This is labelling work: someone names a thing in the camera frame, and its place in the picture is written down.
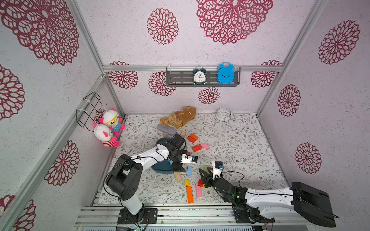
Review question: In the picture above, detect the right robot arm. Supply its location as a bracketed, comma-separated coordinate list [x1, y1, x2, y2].
[199, 168, 337, 228]

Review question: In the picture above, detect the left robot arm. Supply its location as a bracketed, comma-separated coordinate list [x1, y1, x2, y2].
[105, 134, 188, 215]

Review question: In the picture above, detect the long pink block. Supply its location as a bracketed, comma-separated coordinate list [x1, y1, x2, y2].
[196, 186, 202, 198]

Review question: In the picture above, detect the teal plastic bin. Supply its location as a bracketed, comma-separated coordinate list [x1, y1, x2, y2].
[152, 138, 176, 174]

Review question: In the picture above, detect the tan wooden block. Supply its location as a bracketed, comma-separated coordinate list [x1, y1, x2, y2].
[173, 172, 182, 183]

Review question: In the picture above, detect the red block middle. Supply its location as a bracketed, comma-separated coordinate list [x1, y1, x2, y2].
[192, 144, 202, 153]

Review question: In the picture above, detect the purple oval pad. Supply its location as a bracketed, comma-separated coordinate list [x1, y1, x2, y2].
[157, 124, 176, 136]

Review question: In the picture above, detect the orange red block back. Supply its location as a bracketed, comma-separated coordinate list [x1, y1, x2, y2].
[188, 134, 198, 143]

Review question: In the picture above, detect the long orange block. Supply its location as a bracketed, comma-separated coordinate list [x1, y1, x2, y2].
[186, 186, 194, 204]

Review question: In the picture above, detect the pink block back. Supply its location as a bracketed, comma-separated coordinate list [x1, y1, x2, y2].
[201, 143, 210, 149]

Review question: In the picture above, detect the brown plush dog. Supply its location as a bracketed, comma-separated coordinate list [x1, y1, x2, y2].
[160, 106, 196, 129]

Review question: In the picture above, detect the white alarm clock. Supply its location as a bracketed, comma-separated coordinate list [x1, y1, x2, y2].
[215, 108, 234, 122]

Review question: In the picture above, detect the white plush with glasses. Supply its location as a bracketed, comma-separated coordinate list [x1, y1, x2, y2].
[99, 108, 126, 137]

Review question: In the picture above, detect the white plush striped shirt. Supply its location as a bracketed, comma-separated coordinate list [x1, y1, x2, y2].
[93, 122, 120, 148]

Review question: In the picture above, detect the dark green alarm clock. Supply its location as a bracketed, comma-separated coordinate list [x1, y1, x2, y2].
[193, 68, 207, 85]

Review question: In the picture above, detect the blue alarm clock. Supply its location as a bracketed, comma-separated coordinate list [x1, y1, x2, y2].
[217, 63, 235, 85]

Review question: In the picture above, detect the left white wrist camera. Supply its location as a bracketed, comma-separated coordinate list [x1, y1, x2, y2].
[181, 154, 198, 164]

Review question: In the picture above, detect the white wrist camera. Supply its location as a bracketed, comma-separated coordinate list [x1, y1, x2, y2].
[181, 154, 198, 164]
[212, 161, 224, 180]

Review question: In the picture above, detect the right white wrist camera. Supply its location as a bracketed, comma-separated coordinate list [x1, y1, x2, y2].
[212, 161, 224, 180]

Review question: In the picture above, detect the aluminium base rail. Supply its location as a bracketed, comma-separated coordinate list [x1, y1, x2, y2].
[74, 204, 319, 231]

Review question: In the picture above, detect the grey wall shelf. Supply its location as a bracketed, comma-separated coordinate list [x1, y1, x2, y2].
[165, 67, 241, 87]

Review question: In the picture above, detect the black wire basket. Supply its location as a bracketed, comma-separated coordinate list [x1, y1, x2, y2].
[75, 91, 107, 132]

